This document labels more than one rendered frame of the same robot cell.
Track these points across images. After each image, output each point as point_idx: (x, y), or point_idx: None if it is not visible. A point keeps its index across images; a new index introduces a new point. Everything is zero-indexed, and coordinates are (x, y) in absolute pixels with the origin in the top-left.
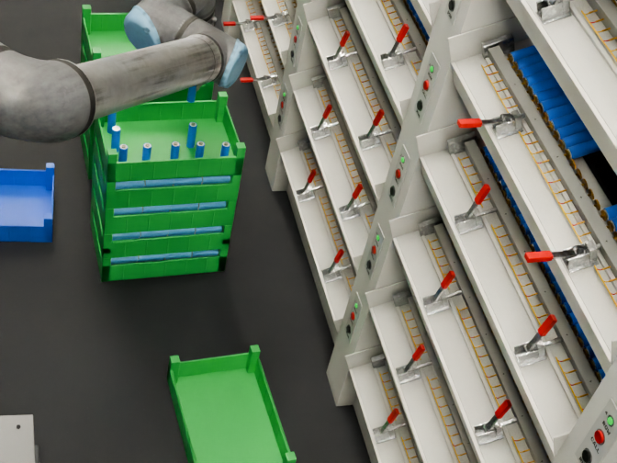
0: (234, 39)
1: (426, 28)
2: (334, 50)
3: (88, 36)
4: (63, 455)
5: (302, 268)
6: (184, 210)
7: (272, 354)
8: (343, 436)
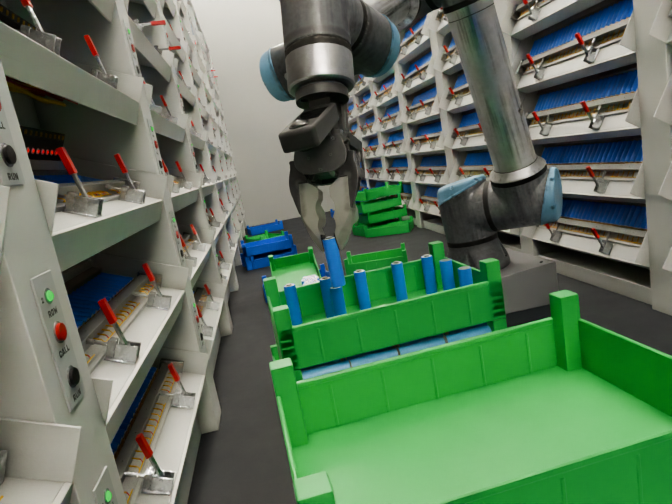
0: (273, 47)
1: (106, 9)
2: (64, 216)
3: (646, 348)
4: None
5: None
6: None
7: (267, 432)
8: (224, 397)
